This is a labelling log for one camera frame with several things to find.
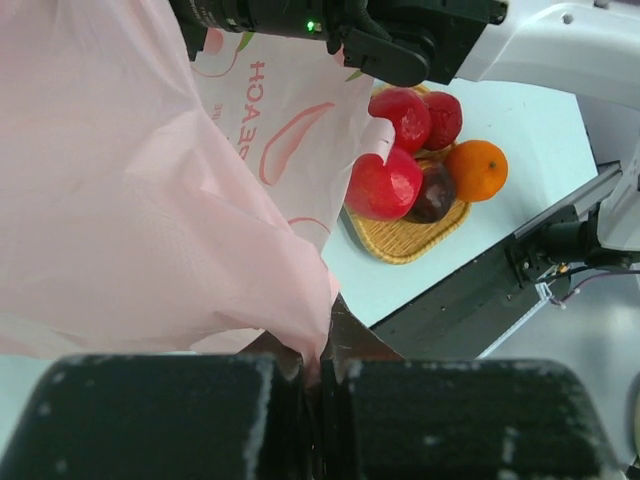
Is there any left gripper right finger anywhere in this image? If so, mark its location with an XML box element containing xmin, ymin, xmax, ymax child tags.
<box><xmin>319</xmin><ymin>300</ymin><xmax>623</xmax><ymax>479</ymax></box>

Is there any red fake tomato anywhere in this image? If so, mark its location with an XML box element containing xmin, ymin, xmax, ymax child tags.
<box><xmin>368</xmin><ymin>87</ymin><xmax>432</xmax><ymax>154</ymax></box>

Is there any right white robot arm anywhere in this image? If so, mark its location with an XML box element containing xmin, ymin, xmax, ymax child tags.
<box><xmin>171</xmin><ymin>1</ymin><xmax>639</xmax><ymax>248</ymax></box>

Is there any red fake pomegranate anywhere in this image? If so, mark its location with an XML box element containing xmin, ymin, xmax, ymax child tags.
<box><xmin>423</xmin><ymin>91</ymin><xmax>463</xmax><ymax>151</ymax></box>

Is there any pink plastic bag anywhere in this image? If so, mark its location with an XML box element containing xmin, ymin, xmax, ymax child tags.
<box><xmin>1</xmin><ymin>1</ymin><xmax>394</xmax><ymax>366</ymax></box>

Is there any woven bamboo tray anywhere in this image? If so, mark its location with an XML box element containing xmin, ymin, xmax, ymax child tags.
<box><xmin>344</xmin><ymin>83</ymin><xmax>474</xmax><ymax>266</ymax></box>

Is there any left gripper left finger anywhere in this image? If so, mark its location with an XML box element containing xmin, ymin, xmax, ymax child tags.
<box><xmin>1</xmin><ymin>334</ymin><xmax>305</xmax><ymax>479</ymax></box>

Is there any orange fake tangerine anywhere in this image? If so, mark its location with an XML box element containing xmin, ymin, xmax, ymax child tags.
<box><xmin>444</xmin><ymin>140</ymin><xmax>509</xmax><ymax>203</ymax></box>

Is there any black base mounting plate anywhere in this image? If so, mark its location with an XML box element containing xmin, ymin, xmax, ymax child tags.
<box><xmin>367</xmin><ymin>179</ymin><xmax>626</xmax><ymax>361</ymax></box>

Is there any red fake fruit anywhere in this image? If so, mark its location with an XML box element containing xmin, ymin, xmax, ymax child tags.
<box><xmin>345</xmin><ymin>146</ymin><xmax>423</xmax><ymax>222</ymax></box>
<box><xmin>403</xmin><ymin>160</ymin><xmax>456</xmax><ymax>224</ymax></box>

